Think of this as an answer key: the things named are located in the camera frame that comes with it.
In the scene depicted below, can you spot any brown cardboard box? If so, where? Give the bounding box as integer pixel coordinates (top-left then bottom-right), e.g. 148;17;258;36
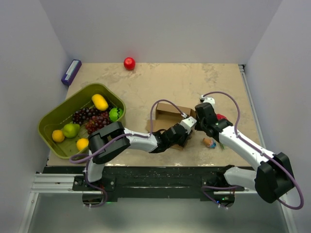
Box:
145;102;196;150

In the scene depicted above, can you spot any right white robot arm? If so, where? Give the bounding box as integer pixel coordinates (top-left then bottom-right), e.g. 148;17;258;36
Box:
195;102;294;203

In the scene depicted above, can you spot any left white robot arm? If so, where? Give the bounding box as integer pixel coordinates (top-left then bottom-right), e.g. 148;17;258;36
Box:
83;117;196;190

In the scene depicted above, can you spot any purple rectangular box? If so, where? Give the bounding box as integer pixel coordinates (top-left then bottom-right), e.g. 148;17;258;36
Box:
61;59;82;86

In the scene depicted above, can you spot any red dragon fruit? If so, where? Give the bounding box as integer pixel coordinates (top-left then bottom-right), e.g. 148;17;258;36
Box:
216;114;227;120

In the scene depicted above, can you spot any small ice cream toy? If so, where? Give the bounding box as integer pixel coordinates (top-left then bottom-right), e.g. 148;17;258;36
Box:
203;138;216;149

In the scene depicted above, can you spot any green striped toy fruit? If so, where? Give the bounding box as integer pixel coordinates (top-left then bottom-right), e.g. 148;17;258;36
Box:
109;107;123;122

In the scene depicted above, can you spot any red grape bunch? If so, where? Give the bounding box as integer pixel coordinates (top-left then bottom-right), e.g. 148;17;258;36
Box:
85;112;112;134

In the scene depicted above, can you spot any yellow mango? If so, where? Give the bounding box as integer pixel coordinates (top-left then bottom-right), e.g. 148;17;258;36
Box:
91;94;109;111

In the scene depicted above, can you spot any red apple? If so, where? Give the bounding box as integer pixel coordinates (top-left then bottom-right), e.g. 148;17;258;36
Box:
123;57;136;70

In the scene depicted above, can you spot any orange fruit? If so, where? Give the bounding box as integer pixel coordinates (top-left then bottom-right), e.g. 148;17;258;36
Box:
52;130;65;143
76;138;89;151

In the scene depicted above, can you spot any purple grape bunch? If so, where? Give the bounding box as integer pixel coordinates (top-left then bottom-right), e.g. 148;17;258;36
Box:
72;107;100;126

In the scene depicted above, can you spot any green pear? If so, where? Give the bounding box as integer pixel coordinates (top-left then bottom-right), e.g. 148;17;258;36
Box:
62;123;80;138

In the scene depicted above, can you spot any olive green plastic bin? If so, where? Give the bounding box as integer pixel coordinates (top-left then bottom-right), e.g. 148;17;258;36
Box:
38;83;126;160

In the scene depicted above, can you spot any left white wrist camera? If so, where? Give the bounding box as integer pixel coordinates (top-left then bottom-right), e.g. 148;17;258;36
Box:
180;116;197;134

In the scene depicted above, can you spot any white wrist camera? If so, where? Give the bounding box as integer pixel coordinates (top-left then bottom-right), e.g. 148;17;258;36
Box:
200;95;215;107
180;116;197;134

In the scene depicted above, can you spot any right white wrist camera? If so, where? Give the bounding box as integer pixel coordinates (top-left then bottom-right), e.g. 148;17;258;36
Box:
200;95;215;107

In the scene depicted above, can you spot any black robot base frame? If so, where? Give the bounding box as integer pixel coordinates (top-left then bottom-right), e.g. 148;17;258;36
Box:
43;166;244;207

